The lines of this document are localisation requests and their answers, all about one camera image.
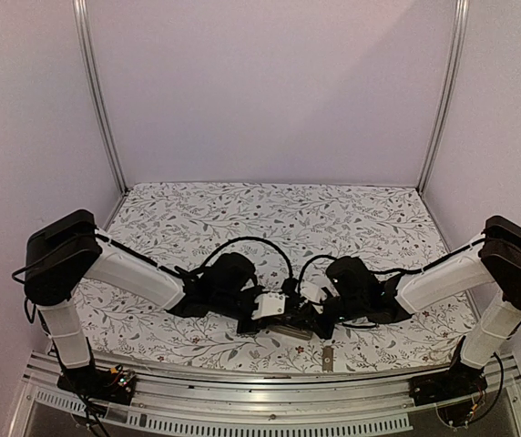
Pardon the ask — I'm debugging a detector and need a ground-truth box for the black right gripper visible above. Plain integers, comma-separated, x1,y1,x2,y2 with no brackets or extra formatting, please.
291,294,366,340

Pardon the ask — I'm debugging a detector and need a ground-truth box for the remote battery cover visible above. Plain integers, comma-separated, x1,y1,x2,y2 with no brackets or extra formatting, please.
322,346,334,372

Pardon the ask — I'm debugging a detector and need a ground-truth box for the white remote control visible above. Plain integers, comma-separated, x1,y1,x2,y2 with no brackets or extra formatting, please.
267,319,314,340

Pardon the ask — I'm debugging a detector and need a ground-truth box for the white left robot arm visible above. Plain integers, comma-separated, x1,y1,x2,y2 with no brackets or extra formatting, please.
12,209,286,395

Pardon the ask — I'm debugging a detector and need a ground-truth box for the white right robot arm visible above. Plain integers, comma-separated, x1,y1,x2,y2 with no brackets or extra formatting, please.
297,216,521,397

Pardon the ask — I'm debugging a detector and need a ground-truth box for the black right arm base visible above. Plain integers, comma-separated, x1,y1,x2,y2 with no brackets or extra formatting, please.
408,362,487,428

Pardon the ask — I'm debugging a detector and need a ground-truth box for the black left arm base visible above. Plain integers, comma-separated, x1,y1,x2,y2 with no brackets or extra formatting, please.
57,360,137,406

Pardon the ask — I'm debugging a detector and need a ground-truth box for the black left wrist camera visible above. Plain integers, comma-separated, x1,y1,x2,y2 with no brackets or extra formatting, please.
208,252,258,294

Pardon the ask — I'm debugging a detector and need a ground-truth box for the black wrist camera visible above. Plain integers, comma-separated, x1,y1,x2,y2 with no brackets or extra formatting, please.
208,252,258,294
325,256,380,300

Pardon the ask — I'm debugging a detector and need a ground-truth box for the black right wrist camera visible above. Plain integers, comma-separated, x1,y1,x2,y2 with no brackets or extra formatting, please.
325,256,380,300

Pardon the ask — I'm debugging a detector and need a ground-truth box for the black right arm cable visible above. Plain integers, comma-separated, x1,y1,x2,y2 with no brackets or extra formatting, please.
298,254,339,286

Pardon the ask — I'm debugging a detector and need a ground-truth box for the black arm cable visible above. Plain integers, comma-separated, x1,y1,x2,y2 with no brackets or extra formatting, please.
196,237,293,288
298,254,339,286

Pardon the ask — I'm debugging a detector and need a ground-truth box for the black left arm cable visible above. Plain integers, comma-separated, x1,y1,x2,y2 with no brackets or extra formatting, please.
196,237,293,288

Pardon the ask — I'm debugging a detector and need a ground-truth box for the right aluminium frame post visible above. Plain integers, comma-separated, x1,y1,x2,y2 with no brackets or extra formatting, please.
416,0,470,197

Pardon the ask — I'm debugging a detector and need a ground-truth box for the aluminium frame post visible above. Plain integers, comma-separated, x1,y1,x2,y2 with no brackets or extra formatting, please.
416,0,470,197
72,0,128,195

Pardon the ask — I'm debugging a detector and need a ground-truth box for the left aluminium frame post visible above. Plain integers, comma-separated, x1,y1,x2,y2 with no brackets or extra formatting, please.
72,0,128,195

